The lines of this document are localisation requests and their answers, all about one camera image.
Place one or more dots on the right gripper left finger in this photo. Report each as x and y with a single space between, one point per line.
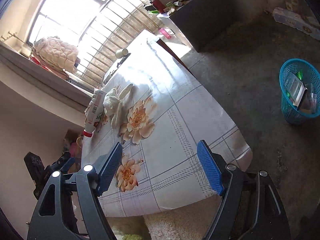
69 208

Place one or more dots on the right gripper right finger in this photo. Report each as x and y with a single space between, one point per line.
250 206

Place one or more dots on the white bottle red cap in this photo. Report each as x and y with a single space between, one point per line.
94 112

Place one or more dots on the white glove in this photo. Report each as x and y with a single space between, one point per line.
113 104

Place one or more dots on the silver data cable box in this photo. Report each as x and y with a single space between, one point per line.
295 89

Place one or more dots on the teal mesh trash basket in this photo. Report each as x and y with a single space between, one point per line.
310 77

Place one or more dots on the red gift bag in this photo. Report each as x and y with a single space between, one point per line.
72 143

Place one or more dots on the floral table cloth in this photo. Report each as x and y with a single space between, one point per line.
166 113

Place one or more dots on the pink quilted jacket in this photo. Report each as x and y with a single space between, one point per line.
57 53

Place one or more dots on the white paper cup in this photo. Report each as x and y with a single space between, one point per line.
121 53

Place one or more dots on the pink cup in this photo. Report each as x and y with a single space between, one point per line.
165 33

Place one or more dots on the red canister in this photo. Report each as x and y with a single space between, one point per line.
159 6

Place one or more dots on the dark cabinet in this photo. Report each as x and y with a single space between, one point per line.
200 21

